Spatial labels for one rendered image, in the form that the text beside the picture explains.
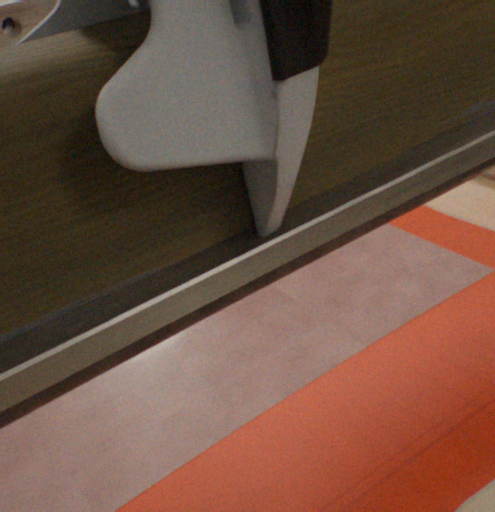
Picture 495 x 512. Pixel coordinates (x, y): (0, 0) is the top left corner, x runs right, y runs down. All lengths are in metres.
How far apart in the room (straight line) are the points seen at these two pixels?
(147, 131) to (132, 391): 0.22
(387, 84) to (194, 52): 0.09
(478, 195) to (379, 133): 0.26
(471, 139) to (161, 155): 0.13
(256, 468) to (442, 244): 0.20
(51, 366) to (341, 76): 0.12
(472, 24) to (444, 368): 0.16
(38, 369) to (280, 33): 0.10
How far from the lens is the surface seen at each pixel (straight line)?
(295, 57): 0.18
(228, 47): 0.18
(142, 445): 0.34
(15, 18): 0.91
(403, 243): 0.45
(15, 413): 0.23
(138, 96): 0.17
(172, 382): 0.37
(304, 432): 0.33
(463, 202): 0.49
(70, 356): 0.19
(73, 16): 0.23
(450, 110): 0.27
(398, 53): 0.25
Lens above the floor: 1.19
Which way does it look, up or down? 31 degrees down
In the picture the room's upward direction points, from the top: 10 degrees counter-clockwise
